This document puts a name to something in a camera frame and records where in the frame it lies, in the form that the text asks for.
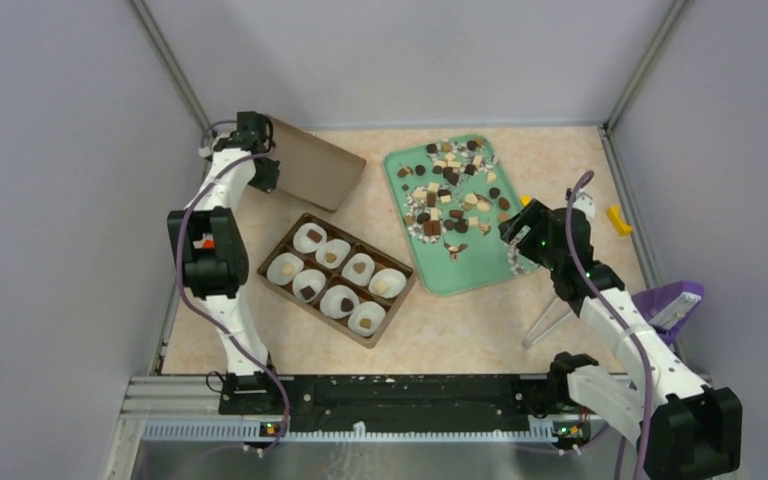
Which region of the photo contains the brown box lid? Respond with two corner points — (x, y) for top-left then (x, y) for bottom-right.
(269, 116), (367, 213)

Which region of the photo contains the milk chocolate square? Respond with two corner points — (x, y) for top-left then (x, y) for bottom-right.
(306, 229), (323, 243)

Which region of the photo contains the white heart chocolate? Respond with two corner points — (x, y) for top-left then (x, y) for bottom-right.
(280, 263), (295, 278)

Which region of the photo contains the white square chocolate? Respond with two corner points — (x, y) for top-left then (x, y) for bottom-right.
(373, 280), (389, 296)

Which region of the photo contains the dark chocolate square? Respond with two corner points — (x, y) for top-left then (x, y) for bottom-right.
(299, 285), (317, 302)

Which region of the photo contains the dark round chocolate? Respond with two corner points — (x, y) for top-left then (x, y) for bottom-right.
(340, 298), (355, 313)

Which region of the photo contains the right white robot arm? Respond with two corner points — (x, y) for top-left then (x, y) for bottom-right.
(499, 199), (743, 479)

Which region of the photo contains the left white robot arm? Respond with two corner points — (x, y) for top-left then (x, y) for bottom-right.
(167, 111), (281, 414)

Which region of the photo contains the brown chocolate box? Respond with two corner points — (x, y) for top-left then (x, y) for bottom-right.
(257, 213), (416, 349)

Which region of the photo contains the yellow plastic clip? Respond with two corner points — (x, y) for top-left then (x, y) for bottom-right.
(606, 205), (633, 237)

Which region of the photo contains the green floral tray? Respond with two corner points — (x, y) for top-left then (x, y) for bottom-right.
(383, 134), (538, 296)

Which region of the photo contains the white paper cup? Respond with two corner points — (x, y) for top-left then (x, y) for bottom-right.
(315, 239), (351, 270)
(292, 222), (328, 254)
(341, 253), (375, 287)
(291, 269), (327, 304)
(319, 284), (360, 320)
(368, 268), (407, 299)
(266, 252), (304, 287)
(347, 301), (386, 337)

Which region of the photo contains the purple plastic scoop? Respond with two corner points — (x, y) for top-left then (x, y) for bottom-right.
(632, 281), (705, 346)

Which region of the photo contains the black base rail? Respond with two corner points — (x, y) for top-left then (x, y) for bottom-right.
(213, 373), (607, 454)

